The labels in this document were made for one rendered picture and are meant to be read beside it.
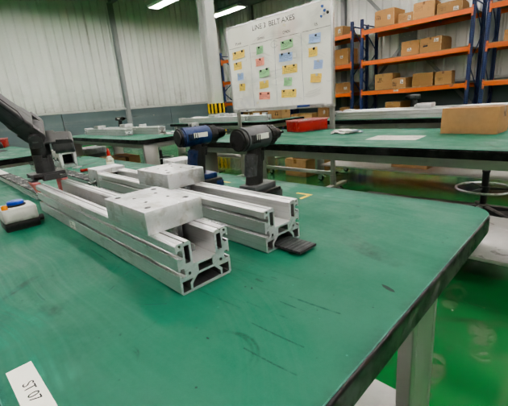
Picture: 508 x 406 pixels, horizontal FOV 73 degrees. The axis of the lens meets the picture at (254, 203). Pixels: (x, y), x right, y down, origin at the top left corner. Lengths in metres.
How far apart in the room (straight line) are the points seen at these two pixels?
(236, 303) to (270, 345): 0.11
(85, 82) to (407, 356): 12.75
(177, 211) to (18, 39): 12.33
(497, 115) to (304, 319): 2.04
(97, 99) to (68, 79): 1.00
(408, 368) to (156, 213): 0.69
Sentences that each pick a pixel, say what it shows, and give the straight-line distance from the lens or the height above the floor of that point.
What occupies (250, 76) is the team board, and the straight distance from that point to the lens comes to 4.41.
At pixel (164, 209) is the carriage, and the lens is 0.59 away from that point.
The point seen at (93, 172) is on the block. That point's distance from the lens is 1.34.
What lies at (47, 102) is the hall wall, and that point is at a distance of 12.72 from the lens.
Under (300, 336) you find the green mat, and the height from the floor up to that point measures 0.78.
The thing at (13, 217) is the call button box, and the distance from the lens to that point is 1.10.
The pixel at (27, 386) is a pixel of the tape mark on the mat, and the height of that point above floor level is 0.78.
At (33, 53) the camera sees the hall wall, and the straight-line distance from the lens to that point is 12.84.
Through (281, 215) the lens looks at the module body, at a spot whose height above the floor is 0.83.
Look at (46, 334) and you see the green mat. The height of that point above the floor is 0.78.
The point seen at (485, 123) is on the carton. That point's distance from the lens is 2.40.
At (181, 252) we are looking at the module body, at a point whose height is 0.85.
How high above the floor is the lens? 1.06
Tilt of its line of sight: 16 degrees down
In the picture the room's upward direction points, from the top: 5 degrees counter-clockwise
